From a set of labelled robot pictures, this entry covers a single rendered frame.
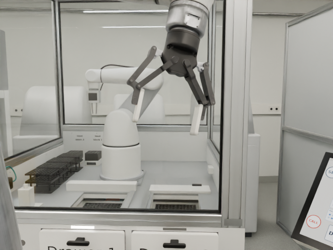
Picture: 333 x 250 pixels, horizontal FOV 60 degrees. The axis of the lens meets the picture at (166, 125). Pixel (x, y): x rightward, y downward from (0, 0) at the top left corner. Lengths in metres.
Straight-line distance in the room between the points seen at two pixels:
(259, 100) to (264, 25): 1.08
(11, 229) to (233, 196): 0.81
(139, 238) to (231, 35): 0.72
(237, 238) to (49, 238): 0.63
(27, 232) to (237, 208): 0.72
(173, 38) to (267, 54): 3.95
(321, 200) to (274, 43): 3.74
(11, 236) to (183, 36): 0.49
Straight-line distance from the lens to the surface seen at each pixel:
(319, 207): 1.01
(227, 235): 1.06
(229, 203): 1.01
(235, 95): 0.94
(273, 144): 4.65
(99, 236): 1.06
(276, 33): 4.64
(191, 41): 0.64
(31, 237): 1.17
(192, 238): 1.03
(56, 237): 1.11
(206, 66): 0.67
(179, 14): 0.65
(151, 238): 1.04
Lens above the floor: 1.40
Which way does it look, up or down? 7 degrees down
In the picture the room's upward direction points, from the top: straight up
